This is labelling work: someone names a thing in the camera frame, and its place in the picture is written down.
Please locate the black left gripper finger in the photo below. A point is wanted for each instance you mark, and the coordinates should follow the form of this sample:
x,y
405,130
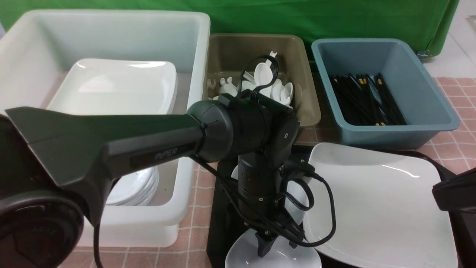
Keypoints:
x,y
265,240

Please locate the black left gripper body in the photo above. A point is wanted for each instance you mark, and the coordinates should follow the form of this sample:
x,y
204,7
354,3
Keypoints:
x,y
259,183

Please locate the white bowl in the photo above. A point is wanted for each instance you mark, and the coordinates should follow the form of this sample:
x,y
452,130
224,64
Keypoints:
x,y
243,254

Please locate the white small dish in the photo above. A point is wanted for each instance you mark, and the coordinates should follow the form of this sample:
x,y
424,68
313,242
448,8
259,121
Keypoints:
x,y
297,192

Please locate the large white square plate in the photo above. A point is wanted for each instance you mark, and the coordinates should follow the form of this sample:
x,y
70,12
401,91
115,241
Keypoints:
x,y
385,212

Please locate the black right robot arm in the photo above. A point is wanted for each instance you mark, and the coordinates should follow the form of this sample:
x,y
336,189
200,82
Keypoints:
x,y
457,196

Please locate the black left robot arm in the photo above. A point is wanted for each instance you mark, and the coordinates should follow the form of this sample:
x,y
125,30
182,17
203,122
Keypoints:
x,y
57,168

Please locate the black serving tray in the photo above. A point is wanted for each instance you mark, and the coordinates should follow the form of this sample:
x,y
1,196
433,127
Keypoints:
x,y
226,226

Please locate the pile of white spoons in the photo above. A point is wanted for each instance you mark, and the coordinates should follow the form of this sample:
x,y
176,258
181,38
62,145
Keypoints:
x,y
245,83

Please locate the upright white spoon in bin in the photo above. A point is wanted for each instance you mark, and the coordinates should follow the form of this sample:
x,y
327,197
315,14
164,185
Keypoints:
x,y
263,77

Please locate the pile of black chopsticks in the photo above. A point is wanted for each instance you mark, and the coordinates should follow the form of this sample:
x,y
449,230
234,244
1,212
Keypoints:
x,y
366,100

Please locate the stack of white bowls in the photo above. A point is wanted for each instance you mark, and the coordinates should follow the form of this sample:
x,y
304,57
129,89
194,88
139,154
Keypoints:
x,y
135,189

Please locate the olive green plastic bin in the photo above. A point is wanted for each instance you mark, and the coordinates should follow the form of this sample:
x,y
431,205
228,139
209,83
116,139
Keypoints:
x,y
230,53

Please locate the blue plastic bin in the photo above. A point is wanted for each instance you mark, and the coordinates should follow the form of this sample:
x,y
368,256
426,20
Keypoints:
x,y
423,106

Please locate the stack of white square plates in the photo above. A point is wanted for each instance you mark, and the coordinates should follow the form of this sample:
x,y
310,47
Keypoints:
x,y
103,86

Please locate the green backdrop cloth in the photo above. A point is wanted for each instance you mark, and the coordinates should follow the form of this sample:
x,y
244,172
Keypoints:
x,y
422,24

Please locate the large white plastic tub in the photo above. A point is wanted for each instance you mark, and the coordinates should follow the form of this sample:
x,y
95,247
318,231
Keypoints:
x,y
43,45

